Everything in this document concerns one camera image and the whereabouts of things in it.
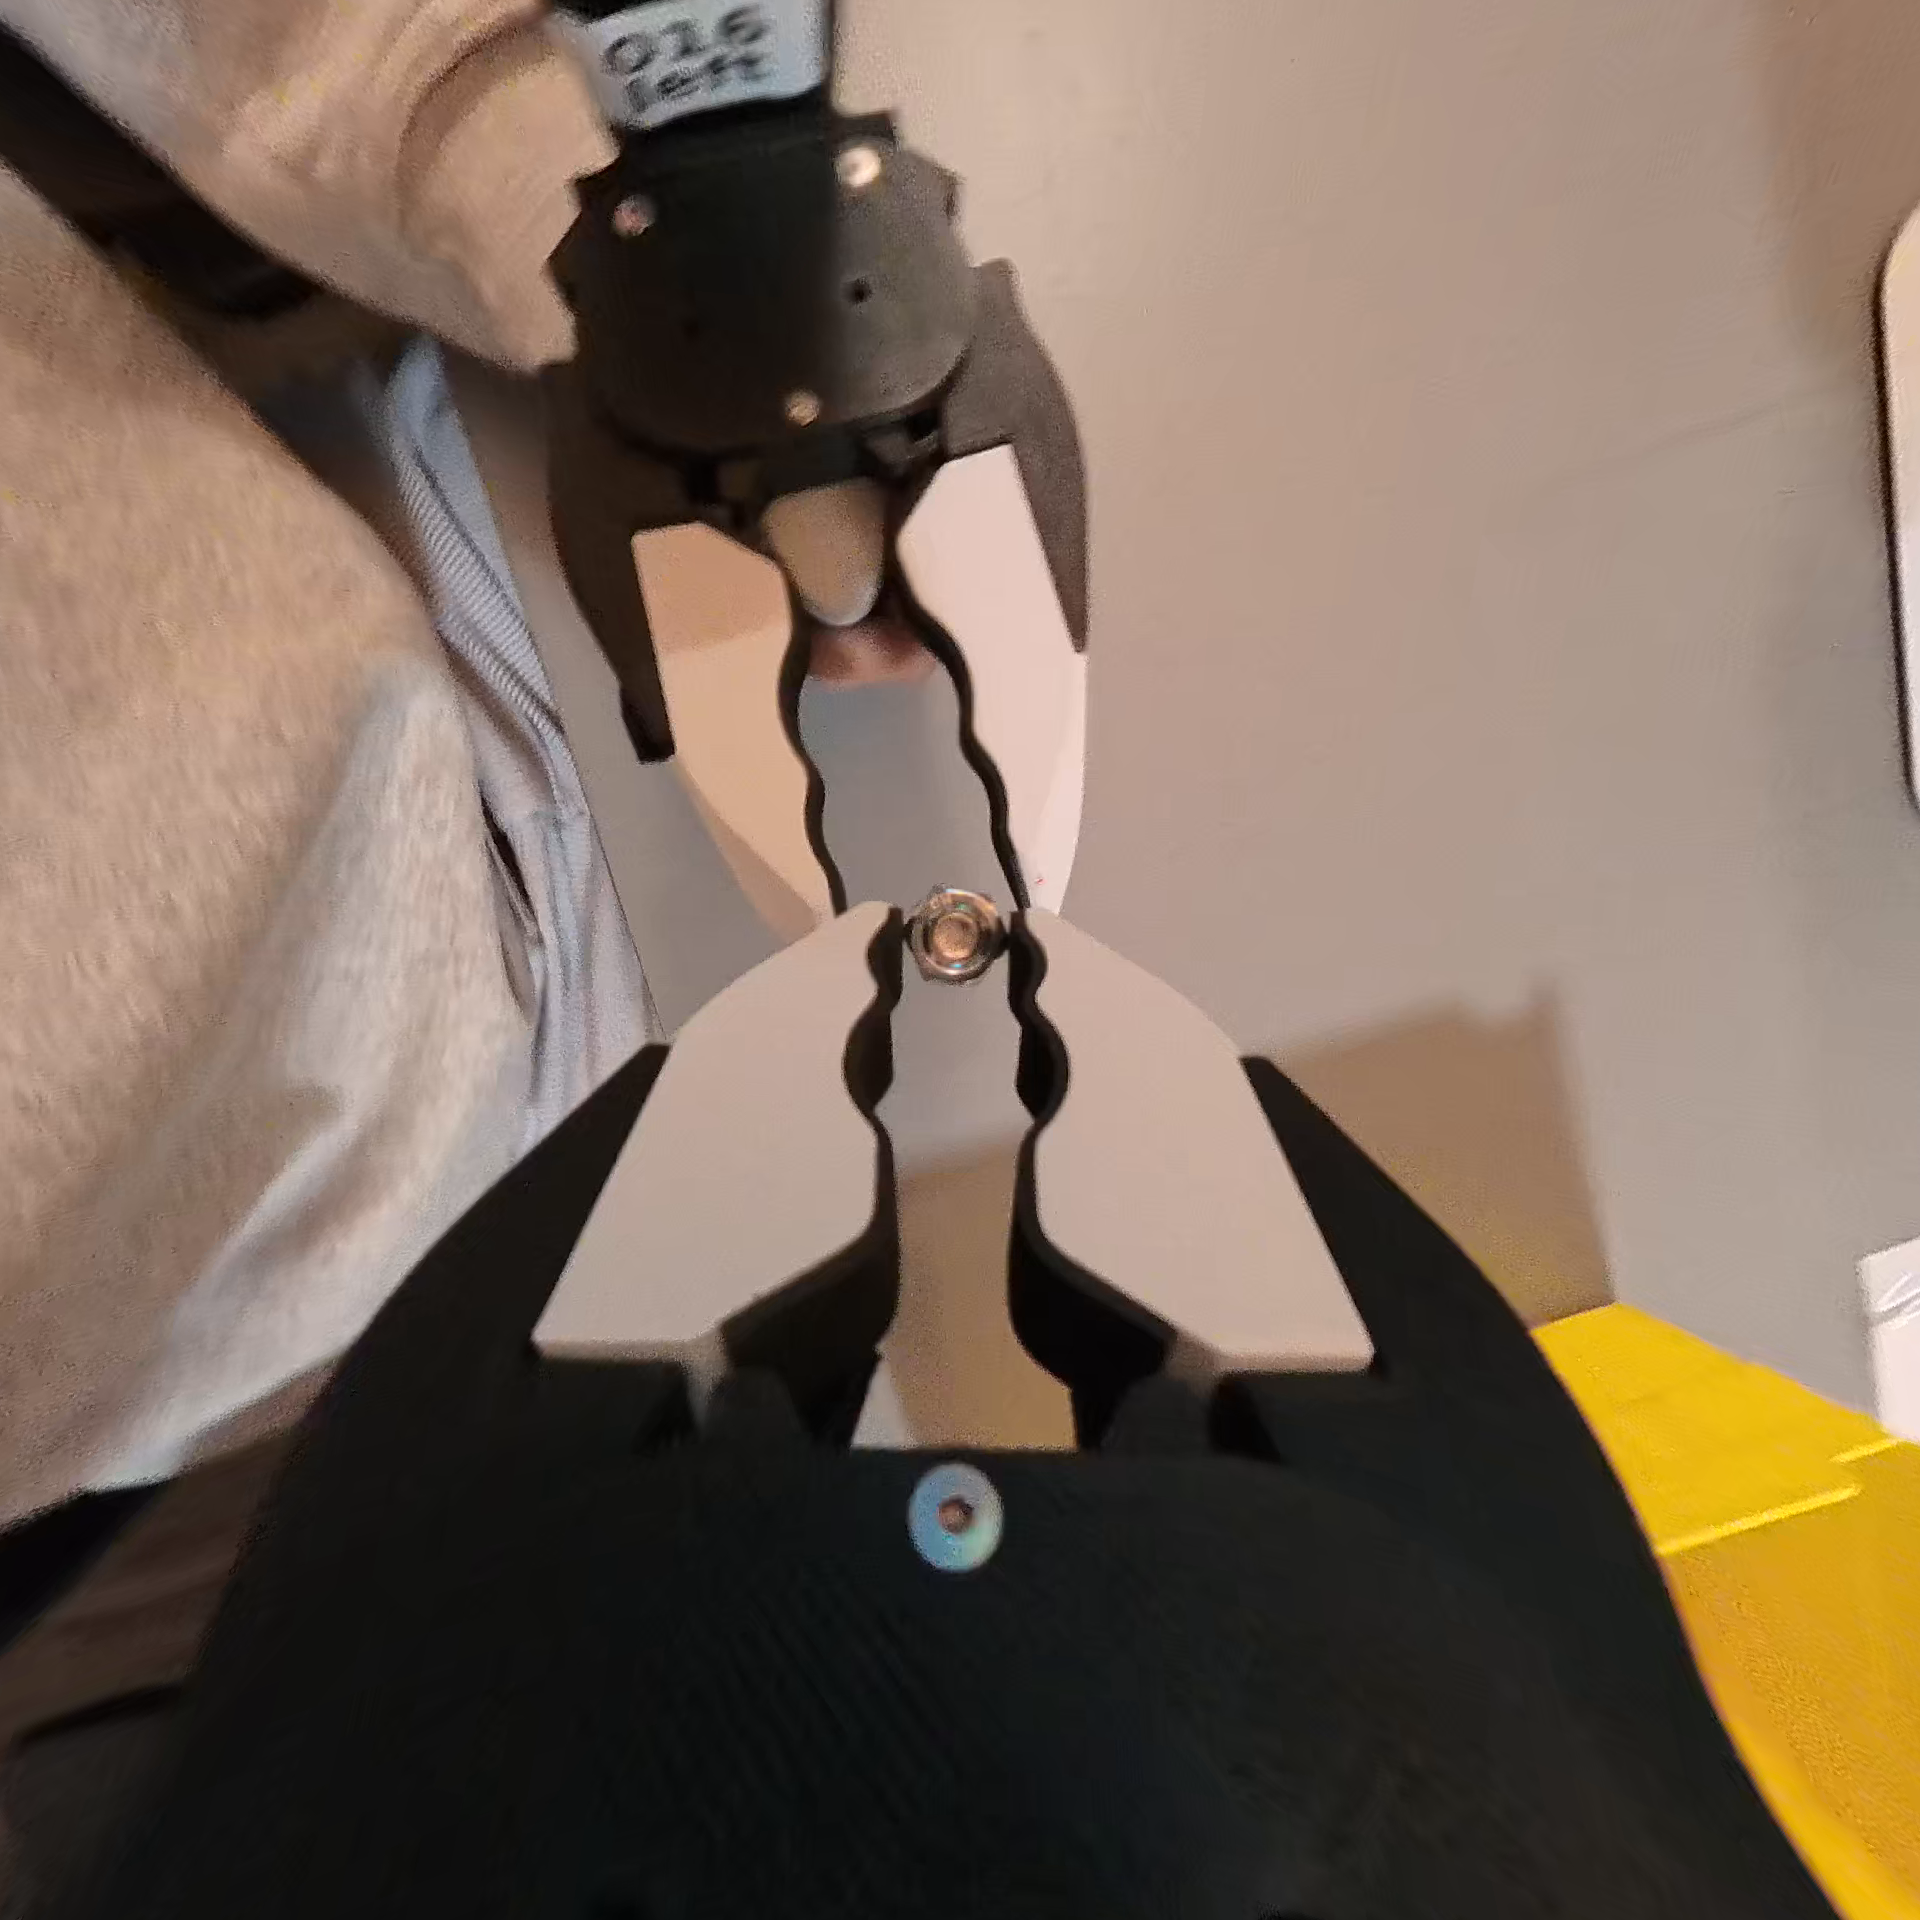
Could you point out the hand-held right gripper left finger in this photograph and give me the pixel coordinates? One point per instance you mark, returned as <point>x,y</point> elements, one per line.
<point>735,1172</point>

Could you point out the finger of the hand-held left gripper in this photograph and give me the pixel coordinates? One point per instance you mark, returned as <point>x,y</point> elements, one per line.
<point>720,706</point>
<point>1020,676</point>

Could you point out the yellow plastic bin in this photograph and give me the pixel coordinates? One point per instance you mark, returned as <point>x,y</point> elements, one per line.
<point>1799,1652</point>

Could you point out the striped shirt hem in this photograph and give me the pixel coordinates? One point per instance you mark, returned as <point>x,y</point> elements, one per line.
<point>510,722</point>

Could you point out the person's left hand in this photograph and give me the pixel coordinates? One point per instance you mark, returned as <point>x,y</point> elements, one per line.
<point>863,658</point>

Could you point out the person's grey sweatshirt torso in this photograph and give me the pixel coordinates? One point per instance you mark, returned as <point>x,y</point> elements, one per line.
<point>195,902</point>

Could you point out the grey desk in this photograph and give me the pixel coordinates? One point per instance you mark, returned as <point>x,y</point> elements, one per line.
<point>1424,525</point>

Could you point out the steel hex bolt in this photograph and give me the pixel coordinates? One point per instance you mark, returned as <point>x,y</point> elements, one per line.
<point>951,941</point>

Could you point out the laminated instruction sheet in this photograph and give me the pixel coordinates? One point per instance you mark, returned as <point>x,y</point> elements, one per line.
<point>1894,1335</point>

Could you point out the white monitor stand base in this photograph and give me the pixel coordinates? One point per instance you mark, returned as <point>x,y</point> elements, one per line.
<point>1906,525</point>

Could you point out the steel hex nut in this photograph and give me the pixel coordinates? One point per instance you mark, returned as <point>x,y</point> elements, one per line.
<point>917,960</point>

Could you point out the person's left forearm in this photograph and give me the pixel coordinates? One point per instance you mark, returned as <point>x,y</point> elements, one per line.
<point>301,136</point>

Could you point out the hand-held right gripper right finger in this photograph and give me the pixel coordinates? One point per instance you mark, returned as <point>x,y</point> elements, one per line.
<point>1184,1172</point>

